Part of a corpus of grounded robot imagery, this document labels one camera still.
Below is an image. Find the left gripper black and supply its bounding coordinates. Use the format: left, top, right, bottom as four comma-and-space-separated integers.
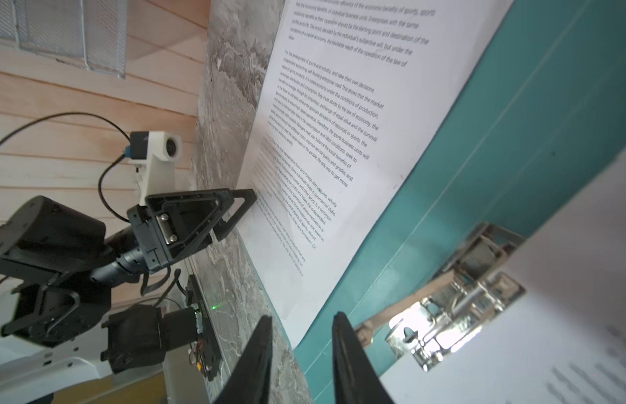
127, 189, 257, 271

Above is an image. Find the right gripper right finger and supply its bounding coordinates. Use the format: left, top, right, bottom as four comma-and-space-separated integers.
332, 311, 394, 404

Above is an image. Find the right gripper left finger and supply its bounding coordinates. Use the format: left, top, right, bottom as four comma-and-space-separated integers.
215, 316, 273, 404

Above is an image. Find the metal folder clip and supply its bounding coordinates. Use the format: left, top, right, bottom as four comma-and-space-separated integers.
355, 222, 526, 371

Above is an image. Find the printed paper sheet front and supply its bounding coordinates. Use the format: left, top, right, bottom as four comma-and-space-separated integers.
238, 1, 512, 346

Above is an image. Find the printed paper sheet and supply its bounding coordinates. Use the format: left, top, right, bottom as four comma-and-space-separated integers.
238, 1, 512, 346
381, 148, 626, 403

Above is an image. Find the printed paper sheet back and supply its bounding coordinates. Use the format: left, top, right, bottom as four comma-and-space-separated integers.
381, 148, 626, 403

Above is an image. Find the green file folder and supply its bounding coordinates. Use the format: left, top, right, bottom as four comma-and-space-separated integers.
294, 1, 626, 403

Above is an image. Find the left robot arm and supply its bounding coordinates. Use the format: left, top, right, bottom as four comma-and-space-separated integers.
0, 189, 257, 403

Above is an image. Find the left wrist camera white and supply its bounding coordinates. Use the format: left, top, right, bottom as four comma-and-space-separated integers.
126, 131, 183, 206

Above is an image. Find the left camera cable black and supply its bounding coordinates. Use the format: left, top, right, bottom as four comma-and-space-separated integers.
0, 114, 136, 224

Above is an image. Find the white wire mesh shelf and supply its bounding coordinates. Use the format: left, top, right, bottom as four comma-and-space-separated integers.
0, 0, 129, 79

